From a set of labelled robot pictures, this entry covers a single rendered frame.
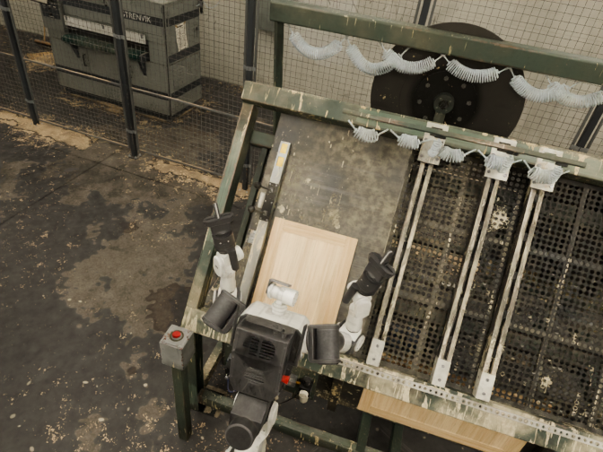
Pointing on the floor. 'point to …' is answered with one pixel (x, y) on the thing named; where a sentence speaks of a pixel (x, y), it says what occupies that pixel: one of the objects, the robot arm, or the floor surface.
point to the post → (182, 402)
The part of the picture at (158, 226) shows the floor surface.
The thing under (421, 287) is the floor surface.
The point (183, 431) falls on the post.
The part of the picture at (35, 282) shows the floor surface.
